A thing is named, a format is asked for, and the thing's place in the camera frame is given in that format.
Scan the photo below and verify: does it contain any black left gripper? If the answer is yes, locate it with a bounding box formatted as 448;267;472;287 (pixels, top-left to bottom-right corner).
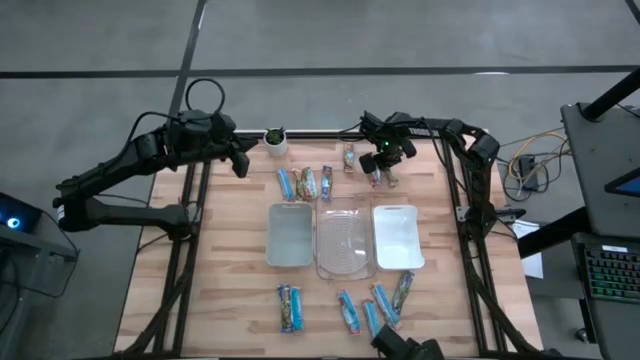
197;112;260;180

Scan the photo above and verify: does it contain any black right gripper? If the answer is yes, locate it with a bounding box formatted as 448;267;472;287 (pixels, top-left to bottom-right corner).
358;110;419;176

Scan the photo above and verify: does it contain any blue bar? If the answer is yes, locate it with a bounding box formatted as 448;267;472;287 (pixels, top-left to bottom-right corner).
276;168;296;203

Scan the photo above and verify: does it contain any small plant in white pot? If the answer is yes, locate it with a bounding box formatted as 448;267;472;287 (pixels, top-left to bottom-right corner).
263;126;290;158

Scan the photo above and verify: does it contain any clear plastic bin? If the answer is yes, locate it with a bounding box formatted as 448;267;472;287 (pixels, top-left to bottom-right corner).
313;195;378;281

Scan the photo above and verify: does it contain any white plastic bin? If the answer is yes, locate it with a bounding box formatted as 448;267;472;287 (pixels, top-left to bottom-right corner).
372;203;427;272

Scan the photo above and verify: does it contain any light grey plastic bin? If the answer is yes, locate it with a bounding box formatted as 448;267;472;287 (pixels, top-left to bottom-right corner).
264;201;315;268

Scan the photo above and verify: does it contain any black power adapter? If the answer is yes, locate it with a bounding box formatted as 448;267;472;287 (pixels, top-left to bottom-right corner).
517;154;540;194

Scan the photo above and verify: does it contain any white paper sheet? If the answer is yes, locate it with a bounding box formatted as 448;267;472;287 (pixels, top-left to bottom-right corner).
510;219;545;280

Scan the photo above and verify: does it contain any black desk beam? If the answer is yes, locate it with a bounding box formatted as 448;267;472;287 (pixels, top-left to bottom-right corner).
517;205;591;260

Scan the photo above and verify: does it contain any black blocky object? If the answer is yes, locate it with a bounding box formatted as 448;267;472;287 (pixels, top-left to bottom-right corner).
370;323;445;360

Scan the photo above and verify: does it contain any grey desk top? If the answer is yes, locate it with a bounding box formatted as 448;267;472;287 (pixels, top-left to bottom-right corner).
559;102;640;239

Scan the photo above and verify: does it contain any black computer with blue light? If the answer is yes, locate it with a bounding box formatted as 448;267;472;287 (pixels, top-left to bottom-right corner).
0;192;44;236

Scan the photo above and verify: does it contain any grey equipment cart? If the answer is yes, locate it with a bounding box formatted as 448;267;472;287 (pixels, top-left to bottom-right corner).
0;227;81;360

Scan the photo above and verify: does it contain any black pole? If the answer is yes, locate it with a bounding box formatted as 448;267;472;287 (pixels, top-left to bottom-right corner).
582;67;640;122

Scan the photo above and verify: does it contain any tablet with blue screen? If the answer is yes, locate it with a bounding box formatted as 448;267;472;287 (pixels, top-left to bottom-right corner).
603;167;640;199

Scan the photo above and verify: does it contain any backlit black keyboard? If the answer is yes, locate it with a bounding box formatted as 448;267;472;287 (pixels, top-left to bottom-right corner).
582;244;640;305

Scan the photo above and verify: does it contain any dark keyboard desk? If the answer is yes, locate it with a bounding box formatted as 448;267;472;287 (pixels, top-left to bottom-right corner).
572;232;640;360

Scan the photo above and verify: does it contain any black frame rail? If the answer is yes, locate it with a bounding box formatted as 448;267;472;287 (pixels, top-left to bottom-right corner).
234;129;369;141

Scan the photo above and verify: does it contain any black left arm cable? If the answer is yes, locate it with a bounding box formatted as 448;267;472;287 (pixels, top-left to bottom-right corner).
183;77;227;121

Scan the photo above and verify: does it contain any black cable bundle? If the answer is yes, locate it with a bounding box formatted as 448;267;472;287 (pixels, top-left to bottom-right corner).
499;144;571;202

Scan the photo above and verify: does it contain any black base bracket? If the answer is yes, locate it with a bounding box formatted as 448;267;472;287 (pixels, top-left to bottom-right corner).
492;207;527;225

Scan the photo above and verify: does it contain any black frame truss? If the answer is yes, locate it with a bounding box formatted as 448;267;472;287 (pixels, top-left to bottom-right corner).
115;159;214;359
439;130;551;359

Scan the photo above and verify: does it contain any yellow cable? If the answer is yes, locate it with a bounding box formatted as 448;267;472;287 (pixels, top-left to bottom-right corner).
507;130;571;181

